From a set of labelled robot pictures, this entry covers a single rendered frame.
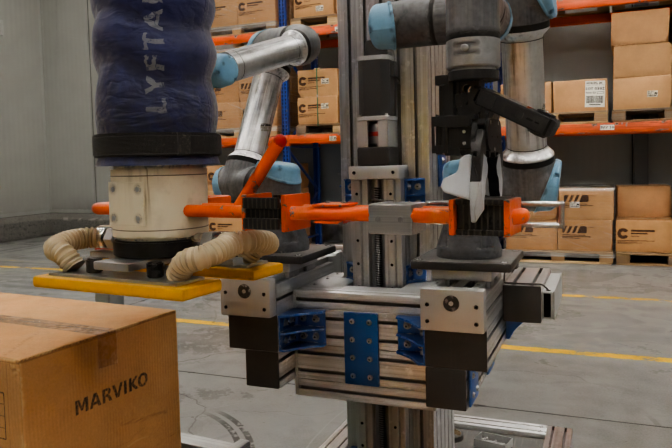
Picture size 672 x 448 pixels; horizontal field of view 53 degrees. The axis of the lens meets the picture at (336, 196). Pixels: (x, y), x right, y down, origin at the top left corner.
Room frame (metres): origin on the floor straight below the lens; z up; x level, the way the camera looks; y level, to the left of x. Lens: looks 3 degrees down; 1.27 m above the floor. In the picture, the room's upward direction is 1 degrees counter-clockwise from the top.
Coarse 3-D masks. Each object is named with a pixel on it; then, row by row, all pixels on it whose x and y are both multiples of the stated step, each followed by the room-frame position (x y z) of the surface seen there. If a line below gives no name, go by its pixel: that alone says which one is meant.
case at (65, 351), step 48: (0, 336) 1.26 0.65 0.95; (48, 336) 1.26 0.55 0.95; (96, 336) 1.26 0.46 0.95; (144, 336) 1.37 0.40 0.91; (0, 384) 1.13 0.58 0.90; (48, 384) 1.15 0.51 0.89; (96, 384) 1.25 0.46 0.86; (144, 384) 1.36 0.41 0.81; (0, 432) 1.13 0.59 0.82; (48, 432) 1.15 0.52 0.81; (96, 432) 1.25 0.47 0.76; (144, 432) 1.36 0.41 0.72
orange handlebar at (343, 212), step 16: (96, 208) 1.25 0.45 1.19; (192, 208) 1.14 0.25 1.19; (208, 208) 1.13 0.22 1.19; (224, 208) 1.11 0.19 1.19; (240, 208) 1.10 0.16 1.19; (304, 208) 1.04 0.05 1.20; (320, 208) 1.03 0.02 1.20; (336, 208) 1.02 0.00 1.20; (352, 208) 1.01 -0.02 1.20; (416, 208) 0.96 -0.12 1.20; (432, 208) 0.95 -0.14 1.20; (448, 208) 0.94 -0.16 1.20
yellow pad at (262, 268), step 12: (168, 264) 1.27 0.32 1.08; (240, 264) 1.22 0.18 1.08; (252, 264) 1.22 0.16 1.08; (264, 264) 1.24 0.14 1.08; (276, 264) 1.25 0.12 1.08; (204, 276) 1.23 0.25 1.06; (216, 276) 1.22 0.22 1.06; (228, 276) 1.20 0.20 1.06; (240, 276) 1.19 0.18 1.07; (252, 276) 1.18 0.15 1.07; (264, 276) 1.21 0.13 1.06
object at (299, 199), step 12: (252, 204) 1.06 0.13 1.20; (264, 204) 1.05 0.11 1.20; (276, 204) 1.04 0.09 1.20; (288, 204) 1.05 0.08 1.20; (300, 204) 1.09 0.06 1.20; (252, 216) 1.07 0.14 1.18; (264, 216) 1.06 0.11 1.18; (276, 216) 1.05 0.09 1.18; (288, 216) 1.05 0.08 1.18; (252, 228) 1.06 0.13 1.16; (264, 228) 1.05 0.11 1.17; (276, 228) 1.04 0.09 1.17; (288, 228) 1.05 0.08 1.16; (300, 228) 1.09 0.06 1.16
